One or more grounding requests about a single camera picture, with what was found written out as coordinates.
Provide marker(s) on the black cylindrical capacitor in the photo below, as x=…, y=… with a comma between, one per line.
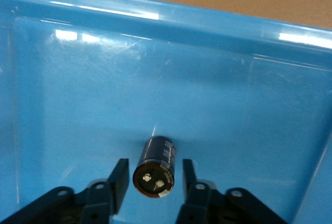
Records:
x=155, y=161

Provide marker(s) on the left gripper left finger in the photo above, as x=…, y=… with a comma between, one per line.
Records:
x=119, y=182

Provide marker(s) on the blue plastic tray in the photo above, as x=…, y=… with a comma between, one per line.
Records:
x=207, y=99

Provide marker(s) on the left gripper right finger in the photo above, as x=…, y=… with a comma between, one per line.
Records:
x=190, y=182

